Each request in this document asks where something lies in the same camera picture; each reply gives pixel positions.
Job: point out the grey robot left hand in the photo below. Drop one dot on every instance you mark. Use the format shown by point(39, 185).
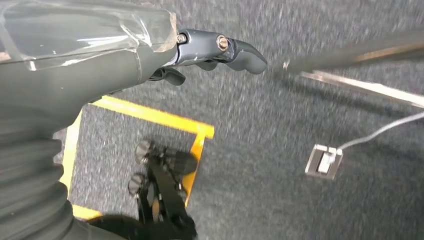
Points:
point(66, 66)

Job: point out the stainless steel workbench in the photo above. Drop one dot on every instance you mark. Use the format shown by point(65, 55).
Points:
point(364, 53)

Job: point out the yellow floor tape square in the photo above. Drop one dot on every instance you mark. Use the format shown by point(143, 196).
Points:
point(149, 116)

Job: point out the metal floor socket box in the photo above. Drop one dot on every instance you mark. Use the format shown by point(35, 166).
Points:
point(323, 162)

